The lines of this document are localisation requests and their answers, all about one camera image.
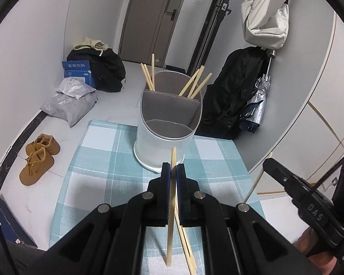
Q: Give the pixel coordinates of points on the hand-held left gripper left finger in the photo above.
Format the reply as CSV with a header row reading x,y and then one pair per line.
x,y
166,183

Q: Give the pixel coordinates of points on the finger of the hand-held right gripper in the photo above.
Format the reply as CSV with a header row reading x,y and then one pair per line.
x,y
304,197

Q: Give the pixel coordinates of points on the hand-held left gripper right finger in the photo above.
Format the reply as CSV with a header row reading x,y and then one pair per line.
x,y
180,183

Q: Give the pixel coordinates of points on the translucent white divided utensil holder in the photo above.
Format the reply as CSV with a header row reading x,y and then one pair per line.
x,y
157,146

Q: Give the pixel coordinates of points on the white shoulder bag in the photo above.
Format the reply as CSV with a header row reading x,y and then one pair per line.
x,y
263,25

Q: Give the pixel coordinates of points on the person's right hand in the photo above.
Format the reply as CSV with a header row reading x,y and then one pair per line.
x,y
305,242

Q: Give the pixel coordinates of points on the teal checked tablecloth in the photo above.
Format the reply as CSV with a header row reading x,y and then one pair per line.
x,y
103,163

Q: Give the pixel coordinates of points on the white wardrobe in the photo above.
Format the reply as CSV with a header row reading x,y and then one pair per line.
x,y
318,120

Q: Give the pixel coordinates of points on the black hanging coat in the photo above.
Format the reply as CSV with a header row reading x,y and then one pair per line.
x,y
232,97

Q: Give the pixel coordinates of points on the silver folded umbrella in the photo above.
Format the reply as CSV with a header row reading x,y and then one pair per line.
x,y
255,106

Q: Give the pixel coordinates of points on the large grey plastic parcel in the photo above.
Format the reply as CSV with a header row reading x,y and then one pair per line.
x,y
68,108

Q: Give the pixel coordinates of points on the tan suede shoe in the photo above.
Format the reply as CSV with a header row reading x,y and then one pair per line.
x,y
35,167
44,144

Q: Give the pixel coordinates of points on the black duffel bag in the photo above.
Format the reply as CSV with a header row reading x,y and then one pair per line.
x,y
109,68

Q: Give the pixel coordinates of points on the small white plastic parcel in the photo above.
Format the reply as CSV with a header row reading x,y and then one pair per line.
x,y
74,87

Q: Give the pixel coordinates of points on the blue cardboard box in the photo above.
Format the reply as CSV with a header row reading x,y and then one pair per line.
x,y
77,71

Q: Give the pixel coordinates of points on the black framed glass door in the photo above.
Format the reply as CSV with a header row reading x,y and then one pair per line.
x,y
206,28

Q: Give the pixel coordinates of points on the cream cloth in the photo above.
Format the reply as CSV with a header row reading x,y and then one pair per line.
x,y
90,45

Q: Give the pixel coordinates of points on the dark blue shoe box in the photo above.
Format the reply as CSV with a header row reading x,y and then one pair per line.
x,y
8,223

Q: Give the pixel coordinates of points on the grey door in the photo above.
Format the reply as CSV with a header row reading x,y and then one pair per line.
x,y
149,20

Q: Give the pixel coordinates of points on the person's dark trouser leg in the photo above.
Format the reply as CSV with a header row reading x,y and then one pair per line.
x,y
5,257

